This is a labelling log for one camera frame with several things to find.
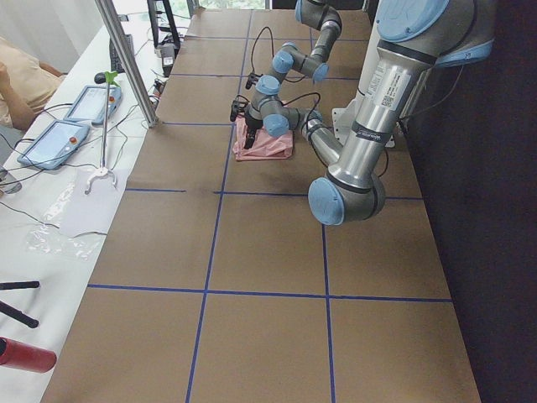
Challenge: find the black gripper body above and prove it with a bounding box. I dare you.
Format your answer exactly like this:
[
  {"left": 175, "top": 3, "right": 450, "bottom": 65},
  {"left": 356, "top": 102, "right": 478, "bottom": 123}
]
[
  {"left": 245, "top": 71, "right": 263, "bottom": 90},
  {"left": 230, "top": 95, "right": 263, "bottom": 139}
]

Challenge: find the pink Snoopy t-shirt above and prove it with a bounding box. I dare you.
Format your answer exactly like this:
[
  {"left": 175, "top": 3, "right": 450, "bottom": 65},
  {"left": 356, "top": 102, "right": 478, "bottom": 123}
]
[{"left": 232, "top": 118, "right": 294, "bottom": 161}]

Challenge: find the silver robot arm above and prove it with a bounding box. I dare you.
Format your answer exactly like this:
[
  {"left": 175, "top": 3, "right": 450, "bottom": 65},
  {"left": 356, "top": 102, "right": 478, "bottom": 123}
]
[
  {"left": 245, "top": 1, "right": 342, "bottom": 90},
  {"left": 230, "top": 1, "right": 498, "bottom": 226}
]

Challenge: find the black power adapter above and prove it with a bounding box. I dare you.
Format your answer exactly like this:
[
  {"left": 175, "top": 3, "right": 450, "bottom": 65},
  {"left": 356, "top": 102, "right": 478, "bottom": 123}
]
[{"left": 160, "top": 44, "right": 176, "bottom": 77}]

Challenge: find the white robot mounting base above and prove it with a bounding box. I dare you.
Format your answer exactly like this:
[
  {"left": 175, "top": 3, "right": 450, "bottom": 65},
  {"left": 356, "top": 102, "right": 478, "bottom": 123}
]
[{"left": 332, "top": 1, "right": 383, "bottom": 145}]

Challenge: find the white grabber tool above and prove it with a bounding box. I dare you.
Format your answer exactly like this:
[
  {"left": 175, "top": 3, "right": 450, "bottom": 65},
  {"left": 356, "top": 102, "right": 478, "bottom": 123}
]
[{"left": 84, "top": 71, "right": 118, "bottom": 195}]

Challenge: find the far teach pendant tablet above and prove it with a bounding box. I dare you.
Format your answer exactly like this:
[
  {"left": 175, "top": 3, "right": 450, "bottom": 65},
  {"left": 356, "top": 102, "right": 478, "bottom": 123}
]
[{"left": 64, "top": 85, "right": 123, "bottom": 126}]

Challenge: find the teach pendant tablet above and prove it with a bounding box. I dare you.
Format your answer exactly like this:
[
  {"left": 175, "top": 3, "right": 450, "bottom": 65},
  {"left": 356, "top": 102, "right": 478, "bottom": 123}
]
[
  {"left": 17, "top": 120, "right": 90, "bottom": 170},
  {"left": 64, "top": 85, "right": 123, "bottom": 126}
]

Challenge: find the near teach pendant tablet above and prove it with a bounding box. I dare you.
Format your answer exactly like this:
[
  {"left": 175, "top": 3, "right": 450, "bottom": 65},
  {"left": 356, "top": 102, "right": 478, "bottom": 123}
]
[{"left": 17, "top": 120, "right": 90, "bottom": 170}]

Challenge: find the clear plastic sheet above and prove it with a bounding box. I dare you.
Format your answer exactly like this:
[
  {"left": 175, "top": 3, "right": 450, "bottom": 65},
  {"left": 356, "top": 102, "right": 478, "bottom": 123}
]
[{"left": 25, "top": 169, "right": 130, "bottom": 260}]

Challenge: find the seated person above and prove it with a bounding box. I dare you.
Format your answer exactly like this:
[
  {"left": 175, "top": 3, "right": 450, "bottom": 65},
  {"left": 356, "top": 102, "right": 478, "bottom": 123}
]
[{"left": 1, "top": 37, "right": 66, "bottom": 131}]

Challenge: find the red cylinder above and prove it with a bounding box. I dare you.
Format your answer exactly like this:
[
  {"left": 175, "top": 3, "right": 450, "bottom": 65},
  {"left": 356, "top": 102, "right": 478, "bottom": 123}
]
[{"left": 1, "top": 338, "right": 57, "bottom": 373}]

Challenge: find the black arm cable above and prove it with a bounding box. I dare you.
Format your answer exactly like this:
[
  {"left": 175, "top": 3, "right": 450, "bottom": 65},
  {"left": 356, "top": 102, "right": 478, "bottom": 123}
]
[
  {"left": 249, "top": 26, "right": 278, "bottom": 76},
  {"left": 279, "top": 92, "right": 324, "bottom": 139}
]

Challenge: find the aluminium frame post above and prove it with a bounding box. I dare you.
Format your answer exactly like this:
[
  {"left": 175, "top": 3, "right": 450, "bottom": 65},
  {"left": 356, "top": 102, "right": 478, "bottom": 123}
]
[{"left": 95, "top": 0, "right": 158, "bottom": 128}]

